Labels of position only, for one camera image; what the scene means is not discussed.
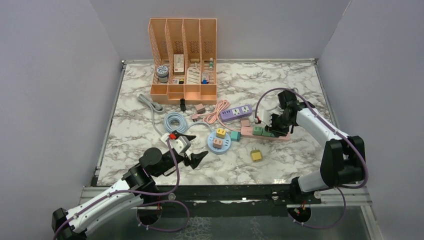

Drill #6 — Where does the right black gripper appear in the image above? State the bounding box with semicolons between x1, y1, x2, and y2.
264;115;293;138

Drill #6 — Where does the green plug adapter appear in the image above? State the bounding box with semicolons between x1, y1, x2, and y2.
252;126;264;136
261;130;275;138

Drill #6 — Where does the pink plug adapter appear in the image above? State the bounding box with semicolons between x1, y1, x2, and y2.
240;118;250;127
195;103;206;115
212;138;223;149

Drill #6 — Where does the yellow plug adapter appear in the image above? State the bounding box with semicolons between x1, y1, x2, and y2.
250;149;263;162
215;128;227;139

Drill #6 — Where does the teal plug adapter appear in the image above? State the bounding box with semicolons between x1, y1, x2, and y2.
230;131;241;142

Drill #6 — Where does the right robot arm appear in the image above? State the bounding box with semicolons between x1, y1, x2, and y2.
256;88;369;204

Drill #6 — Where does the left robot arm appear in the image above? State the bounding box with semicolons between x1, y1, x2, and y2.
51;131;209;240

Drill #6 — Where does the pink plug adapter back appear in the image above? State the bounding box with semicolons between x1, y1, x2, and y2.
195;103;206;115

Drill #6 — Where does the white power strip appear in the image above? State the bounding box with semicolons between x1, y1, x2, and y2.
160;133;170;145

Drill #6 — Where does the pink power strip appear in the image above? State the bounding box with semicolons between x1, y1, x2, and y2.
240;125;292;143

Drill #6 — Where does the round blue power strip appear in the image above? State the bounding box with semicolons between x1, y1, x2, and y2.
207;131;232;155

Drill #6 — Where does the black cylinder object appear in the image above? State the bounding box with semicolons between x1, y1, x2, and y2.
179;98;187;112

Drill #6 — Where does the purple power strip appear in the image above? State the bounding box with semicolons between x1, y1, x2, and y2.
219;104;253;123

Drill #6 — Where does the small blue white box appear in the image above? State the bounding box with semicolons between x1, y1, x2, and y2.
201;72;210;85

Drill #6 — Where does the white blister pack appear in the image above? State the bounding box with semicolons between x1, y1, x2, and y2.
186;66;202;85

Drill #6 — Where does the round blue patterned tin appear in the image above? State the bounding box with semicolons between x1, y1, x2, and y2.
155;65;170;84

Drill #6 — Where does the small bottle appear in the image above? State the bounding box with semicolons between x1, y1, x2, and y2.
208;57;214;71

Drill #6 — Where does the red white box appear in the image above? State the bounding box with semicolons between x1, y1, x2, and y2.
173;54;185;75

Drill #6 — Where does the orange file organizer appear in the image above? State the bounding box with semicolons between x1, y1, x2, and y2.
148;18;218;105

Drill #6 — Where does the grey cable of purple strip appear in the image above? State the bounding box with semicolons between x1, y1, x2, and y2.
252;87;299;114

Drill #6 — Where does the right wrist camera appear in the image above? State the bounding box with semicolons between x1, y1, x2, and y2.
254;109;272;127

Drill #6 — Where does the coiled pink cable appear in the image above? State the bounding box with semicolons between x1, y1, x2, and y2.
190;99;234;132

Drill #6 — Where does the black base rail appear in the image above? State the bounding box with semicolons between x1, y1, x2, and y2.
136;184;322;222

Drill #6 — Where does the grey cable of white strip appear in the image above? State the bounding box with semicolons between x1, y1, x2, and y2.
137;93;167;137

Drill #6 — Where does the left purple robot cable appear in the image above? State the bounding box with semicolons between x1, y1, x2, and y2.
52;134;191;240

